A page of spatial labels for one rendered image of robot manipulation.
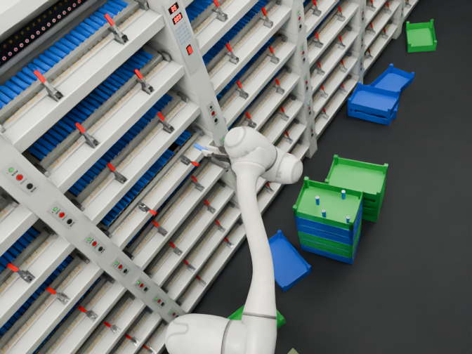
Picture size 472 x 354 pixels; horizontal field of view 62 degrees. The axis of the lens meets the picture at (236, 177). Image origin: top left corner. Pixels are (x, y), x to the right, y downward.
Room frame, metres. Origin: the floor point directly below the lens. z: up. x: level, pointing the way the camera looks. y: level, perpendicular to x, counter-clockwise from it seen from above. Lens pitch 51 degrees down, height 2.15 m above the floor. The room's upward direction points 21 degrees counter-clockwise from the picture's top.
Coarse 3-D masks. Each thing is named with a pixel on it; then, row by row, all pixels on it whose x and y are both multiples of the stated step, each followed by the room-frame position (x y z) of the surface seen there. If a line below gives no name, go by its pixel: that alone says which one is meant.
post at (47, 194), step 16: (0, 144) 0.86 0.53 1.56; (0, 160) 0.84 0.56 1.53; (16, 160) 0.85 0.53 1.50; (0, 176) 0.82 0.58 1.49; (32, 176) 0.85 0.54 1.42; (16, 192) 0.82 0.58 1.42; (48, 192) 0.85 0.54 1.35; (32, 208) 0.81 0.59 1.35; (48, 224) 0.81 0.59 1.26; (80, 224) 0.85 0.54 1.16; (80, 240) 0.82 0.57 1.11; (96, 256) 0.82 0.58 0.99; (112, 256) 0.84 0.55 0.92; (112, 272) 0.82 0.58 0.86; (128, 288) 0.81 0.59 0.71; (160, 288) 0.87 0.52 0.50; (176, 304) 0.86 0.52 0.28
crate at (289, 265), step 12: (276, 240) 1.15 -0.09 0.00; (288, 240) 1.09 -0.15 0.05; (276, 252) 1.07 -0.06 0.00; (288, 252) 1.04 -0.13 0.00; (276, 264) 1.00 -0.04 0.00; (288, 264) 0.97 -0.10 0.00; (300, 264) 0.95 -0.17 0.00; (276, 276) 0.93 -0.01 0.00; (288, 276) 0.90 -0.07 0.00; (300, 276) 0.86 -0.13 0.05; (288, 288) 0.83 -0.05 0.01
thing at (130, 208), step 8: (192, 136) 1.25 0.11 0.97; (184, 152) 1.19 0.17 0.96; (176, 160) 1.16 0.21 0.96; (168, 168) 1.13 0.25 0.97; (160, 176) 1.10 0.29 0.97; (168, 176) 1.10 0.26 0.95; (152, 184) 1.07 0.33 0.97; (144, 192) 1.04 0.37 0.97; (152, 192) 1.04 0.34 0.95; (136, 200) 1.02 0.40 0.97; (128, 208) 1.00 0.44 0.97; (120, 216) 0.97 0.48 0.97; (112, 224) 0.95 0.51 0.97; (120, 224) 0.95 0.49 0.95; (112, 232) 0.93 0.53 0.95
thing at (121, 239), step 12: (192, 132) 1.29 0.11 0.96; (204, 132) 1.26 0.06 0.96; (204, 144) 1.21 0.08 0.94; (192, 156) 1.17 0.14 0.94; (180, 168) 1.13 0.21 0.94; (192, 168) 1.14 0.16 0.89; (168, 180) 1.09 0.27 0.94; (180, 180) 1.09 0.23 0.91; (156, 192) 1.05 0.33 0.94; (168, 192) 1.04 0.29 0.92; (156, 204) 1.00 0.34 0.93; (144, 216) 0.96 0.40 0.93; (120, 228) 0.94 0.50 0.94; (132, 228) 0.93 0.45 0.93; (120, 240) 0.89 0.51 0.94
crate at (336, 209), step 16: (304, 192) 1.14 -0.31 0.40; (320, 192) 1.10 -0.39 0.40; (336, 192) 1.07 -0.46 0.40; (352, 192) 1.02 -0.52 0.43; (304, 208) 1.05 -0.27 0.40; (320, 208) 1.01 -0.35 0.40; (336, 208) 0.98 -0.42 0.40; (352, 208) 0.95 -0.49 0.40; (336, 224) 0.89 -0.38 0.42; (352, 224) 0.84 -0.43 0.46
